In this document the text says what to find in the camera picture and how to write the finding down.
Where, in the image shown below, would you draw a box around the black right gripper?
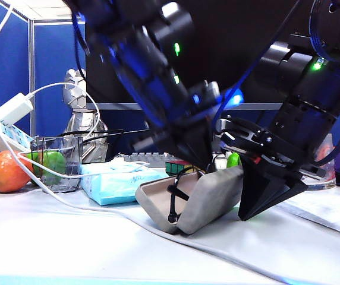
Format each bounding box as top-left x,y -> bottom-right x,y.
221,102 -> 337,222

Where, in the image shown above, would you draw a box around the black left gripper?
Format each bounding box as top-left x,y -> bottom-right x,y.
133,118 -> 216,173

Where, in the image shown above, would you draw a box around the beige glasses case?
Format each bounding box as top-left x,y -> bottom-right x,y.
134,164 -> 245,235

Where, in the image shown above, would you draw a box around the black frame glasses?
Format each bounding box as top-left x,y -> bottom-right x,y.
166,169 -> 208,223

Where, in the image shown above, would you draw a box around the Rubik's cube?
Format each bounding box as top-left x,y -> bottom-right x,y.
165,160 -> 197,176

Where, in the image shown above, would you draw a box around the green apple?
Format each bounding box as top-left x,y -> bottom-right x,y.
26,150 -> 67,185
226,151 -> 242,169

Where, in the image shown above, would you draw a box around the grey white keyboard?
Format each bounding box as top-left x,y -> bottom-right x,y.
115,151 -> 188,167

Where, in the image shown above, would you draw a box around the clear round glass cup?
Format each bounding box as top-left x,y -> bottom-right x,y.
306,133 -> 336,191

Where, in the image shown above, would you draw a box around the printed paper plastic sleeve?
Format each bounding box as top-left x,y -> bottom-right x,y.
276,185 -> 340,235

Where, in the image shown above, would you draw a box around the light blue tissue pack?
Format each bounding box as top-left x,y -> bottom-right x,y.
80,160 -> 171,205

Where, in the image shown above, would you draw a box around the clear square glass container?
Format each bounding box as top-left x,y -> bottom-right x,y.
30,135 -> 84,193

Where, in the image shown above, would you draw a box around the black AOC computer monitor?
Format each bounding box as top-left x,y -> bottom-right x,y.
85,0 -> 340,111

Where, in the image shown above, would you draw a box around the silver robot bust figurine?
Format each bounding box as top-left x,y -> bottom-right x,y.
64,68 -> 110,164

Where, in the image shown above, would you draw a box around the white power adapter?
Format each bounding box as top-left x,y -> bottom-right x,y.
0,92 -> 35,125

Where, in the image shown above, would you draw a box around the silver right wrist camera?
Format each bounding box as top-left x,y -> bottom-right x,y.
216,117 -> 266,141

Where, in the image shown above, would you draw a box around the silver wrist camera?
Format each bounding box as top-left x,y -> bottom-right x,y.
199,80 -> 222,105
216,117 -> 266,141

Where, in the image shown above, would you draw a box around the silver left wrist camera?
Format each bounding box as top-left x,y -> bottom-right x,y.
199,80 -> 222,105

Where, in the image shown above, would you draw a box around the black monitor cable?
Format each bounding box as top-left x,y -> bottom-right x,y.
55,127 -> 150,140

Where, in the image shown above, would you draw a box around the long white cable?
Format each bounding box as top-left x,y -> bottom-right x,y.
0,99 -> 287,284

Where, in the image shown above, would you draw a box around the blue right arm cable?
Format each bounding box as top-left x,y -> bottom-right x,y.
211,0 -> 303,119

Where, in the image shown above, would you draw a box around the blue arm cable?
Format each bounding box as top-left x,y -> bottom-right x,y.
71,11 -> 89,57
211,0 -> 303,119

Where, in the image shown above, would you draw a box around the thin white adapter cable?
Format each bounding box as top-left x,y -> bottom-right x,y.
24,83 -> 102,179

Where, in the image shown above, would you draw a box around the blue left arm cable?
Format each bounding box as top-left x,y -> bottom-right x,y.
71,11 -> 89,57

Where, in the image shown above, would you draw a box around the grey aluminium partition frame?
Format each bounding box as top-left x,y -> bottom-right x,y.
0,0 -> 86,139

